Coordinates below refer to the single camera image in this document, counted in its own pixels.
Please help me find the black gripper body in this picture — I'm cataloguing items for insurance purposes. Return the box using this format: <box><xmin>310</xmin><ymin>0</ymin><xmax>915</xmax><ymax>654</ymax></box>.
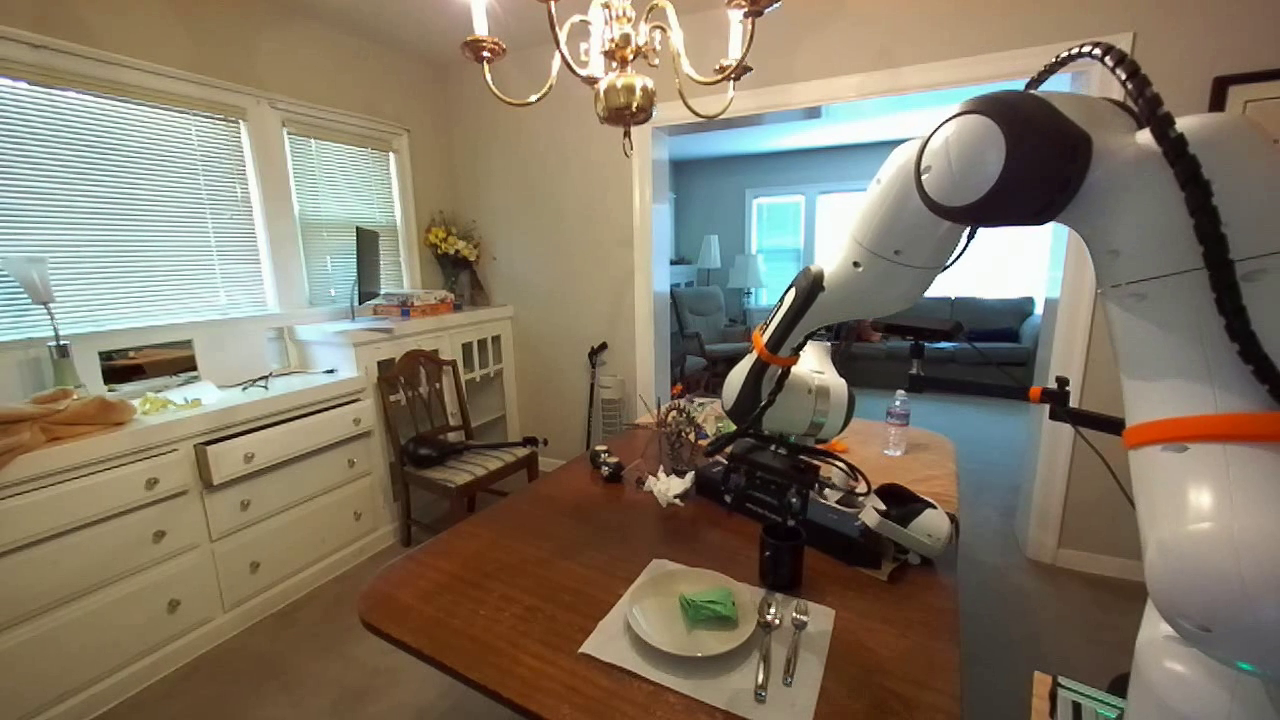
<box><xmin>750</xmin><ymin>448</ymin><xmax>822</xmax><ymax>528</ymax></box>

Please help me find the black mug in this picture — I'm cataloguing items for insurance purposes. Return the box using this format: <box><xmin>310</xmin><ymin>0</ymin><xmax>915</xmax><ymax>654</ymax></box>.
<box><xmin>757</xmin><ymin>521</ymin><xmax>807</xmax><ymax>600</ymax></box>

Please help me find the metal spoon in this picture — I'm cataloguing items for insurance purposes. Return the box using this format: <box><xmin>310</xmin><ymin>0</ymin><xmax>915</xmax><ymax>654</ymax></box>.
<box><xmin>750</xmin><ymin>594</ymin><xmax>788</xmax><ymax>709</ymax></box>

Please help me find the white crumpled cloth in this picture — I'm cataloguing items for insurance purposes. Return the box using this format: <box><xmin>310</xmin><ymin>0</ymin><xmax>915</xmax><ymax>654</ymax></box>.
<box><xmin>641</xmin><ymin>465</ymin><xmax>701</xmax><ymax>513</ymax></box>

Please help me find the metal fork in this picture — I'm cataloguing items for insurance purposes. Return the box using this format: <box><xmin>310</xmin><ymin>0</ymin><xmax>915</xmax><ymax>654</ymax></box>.
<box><xmin>779</xmin><ymin>596</ymin><xmax>817</xmax><ymax>692</ymax></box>

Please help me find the clear water bottle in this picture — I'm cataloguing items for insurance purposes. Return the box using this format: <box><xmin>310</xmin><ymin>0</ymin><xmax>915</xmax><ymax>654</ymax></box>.
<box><xmin>880</xmin><ymin>384</ymin><xmax>915</xmax><ymax>465</ymax></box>

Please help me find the white round plate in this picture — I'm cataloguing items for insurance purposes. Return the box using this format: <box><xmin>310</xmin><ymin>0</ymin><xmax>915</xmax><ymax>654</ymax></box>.
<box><xmin>620</xmin><ymin>568</ymin><xmax>761</xmax><ymax>665</ymax></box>

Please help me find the grey armchair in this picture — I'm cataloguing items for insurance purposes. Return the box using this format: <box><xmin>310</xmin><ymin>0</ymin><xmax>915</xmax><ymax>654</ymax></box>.
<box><xmin>669</xmin><ymin>279</ymin><xmax>761</xmax><ymax>398</ymax></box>

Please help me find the white placemat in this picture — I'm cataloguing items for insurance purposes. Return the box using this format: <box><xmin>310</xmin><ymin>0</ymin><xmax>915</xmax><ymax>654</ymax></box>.
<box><xmin>578</xmin><ymin>557</ymin><xmax>841</xmax><ymax>720</ymax></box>

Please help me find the black upright stand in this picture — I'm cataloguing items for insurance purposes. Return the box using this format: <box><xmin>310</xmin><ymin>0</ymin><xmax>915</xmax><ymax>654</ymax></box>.
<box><xmin>579</xmin><ymin>335</ymin><xmax>620</xmax><ymax>465</ymax></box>

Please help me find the white table lamp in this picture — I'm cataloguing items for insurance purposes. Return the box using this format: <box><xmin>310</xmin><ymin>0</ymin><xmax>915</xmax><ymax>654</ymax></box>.
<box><xmin>724</xmin><ymin>249</ymin><xmax>767</xmax><ymax>321</ymax></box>

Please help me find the grey sofa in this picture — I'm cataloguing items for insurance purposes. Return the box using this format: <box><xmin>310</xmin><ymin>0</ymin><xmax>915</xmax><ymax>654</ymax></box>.
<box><xmin>834</xmin><ymin>293</ymin><xmax>1046</xmax><ymax>401</ymax></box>

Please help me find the dark wooden chair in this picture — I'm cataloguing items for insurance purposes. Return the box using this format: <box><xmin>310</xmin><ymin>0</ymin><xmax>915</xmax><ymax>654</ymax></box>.
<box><xmin>375</xmin><ymin>350</ymin><xmax>546</xmax><ymax>549</ymax></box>

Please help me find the flower bouquet in vase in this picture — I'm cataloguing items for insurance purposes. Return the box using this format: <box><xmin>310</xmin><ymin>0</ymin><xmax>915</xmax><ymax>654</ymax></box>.
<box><xmin>422</xmin><ymin>216</ymin><xmax>488</xmax><ymax>311</ymax></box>

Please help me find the brass chandelier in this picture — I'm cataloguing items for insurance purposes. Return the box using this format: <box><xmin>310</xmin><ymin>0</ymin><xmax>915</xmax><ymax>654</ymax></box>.
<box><xmin>458</xmin><ymin>0</ymin><xmax>792</xmax><ymax>142</ymax></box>

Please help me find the narrow white window blind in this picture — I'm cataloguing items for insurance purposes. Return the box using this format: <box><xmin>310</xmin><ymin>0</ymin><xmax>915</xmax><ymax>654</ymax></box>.
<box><xmin>285</xmin><ymin>134</ymin><xmax>411</xmax><ymax>321</ymax></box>

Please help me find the white open box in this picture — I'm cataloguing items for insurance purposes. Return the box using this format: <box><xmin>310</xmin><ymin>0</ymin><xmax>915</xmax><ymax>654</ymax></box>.
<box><xmin>67</xmin><ymin>324</ymin><xmax>294</xmax><ymax>401</ymax></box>

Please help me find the white dresser with drawers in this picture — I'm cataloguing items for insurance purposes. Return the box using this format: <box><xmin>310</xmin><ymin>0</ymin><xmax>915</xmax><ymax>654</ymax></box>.
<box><xmin>0</xmin><ymin>373</ymin><xmax>406</xmax><ymax>720</ymax></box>

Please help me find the wide white window blind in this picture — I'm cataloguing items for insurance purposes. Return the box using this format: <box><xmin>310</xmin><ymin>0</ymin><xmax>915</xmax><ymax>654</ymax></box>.
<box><xmin>0</xmin><ymin>76</ymin><xmax>281</xmax><ymax>343</ymax></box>

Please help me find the brown crumpled cloth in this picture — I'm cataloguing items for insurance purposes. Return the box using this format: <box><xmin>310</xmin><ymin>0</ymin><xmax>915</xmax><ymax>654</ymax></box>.
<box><xmin>0</xmin><ymin>389</ymin><xmax>141</xmax><ymax>468</ymax></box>

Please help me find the white fluffy duster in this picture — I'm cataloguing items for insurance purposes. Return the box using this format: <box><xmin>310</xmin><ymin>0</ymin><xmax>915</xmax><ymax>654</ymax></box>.
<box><xmin>13</xmin><ymin>257</ymin><xmax>73</xmax><ymax>393</ymax></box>

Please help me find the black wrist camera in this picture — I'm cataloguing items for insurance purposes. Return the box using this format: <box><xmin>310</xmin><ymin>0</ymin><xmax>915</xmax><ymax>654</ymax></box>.
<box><xmin>691</xmin><ymin>446</ymin><xmax>766</xmax><ymax>507</ymax></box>

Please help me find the black mount bar orange clamp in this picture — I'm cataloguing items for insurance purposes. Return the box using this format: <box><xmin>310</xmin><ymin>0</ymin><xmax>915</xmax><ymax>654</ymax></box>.
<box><xmin>1025</xmin><ymin>373</ymin><xmax>1134</xmax><ymax>441</ymax></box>

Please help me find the black long-handled object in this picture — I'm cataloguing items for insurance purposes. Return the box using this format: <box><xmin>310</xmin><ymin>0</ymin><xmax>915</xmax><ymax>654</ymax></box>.
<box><xmin>399</xmin><ymin>429</ymin><xmax>552</xmax><ymax>471</ymax></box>

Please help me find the black corrugated cable conduit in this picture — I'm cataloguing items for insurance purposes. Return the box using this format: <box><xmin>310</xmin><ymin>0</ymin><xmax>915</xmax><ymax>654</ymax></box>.
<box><xmin>1021</xmin><ymin>38</ymin><xmax>1280</xmax><ymax>409</ymax></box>

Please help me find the black picture frame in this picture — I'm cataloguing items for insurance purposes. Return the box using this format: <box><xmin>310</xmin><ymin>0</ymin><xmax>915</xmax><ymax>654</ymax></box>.
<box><xmin>1205</xmin><ymin>63</ymin><xmax>1280</xmax><ymax>121</ymax></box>

